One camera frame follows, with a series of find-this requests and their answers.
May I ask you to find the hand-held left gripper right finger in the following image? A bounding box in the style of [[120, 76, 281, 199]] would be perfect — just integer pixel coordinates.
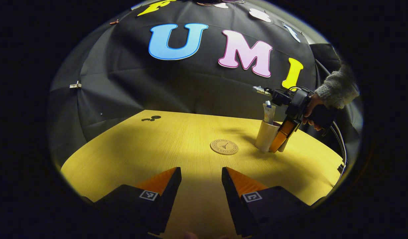
[[221, 166, 310, 238]]

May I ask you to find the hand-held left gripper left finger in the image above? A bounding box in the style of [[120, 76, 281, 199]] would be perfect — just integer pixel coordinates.
[[81, 167, 182, 236]]

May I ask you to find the beige cup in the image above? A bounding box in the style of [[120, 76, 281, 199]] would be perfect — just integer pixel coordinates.
[[255, 119, 291, 153]]

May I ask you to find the white toothpaste tube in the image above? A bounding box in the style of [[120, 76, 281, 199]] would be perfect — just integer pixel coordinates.
[[263, 102, 277, 125]]

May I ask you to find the round wooden coaster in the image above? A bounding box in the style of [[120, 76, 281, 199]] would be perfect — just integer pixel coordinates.
[[210, 139, 239, 156]]

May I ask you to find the yellow wooden desktop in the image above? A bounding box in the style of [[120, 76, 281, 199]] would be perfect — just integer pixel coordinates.
[[60, 110, 344, 239]]

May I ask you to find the black backdrop cloth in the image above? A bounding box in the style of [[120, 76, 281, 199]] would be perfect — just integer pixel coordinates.
[[48, 0, 364, 166]]

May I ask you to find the black cable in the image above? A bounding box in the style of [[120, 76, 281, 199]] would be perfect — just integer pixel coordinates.
[[315, 58, 348, 174]]

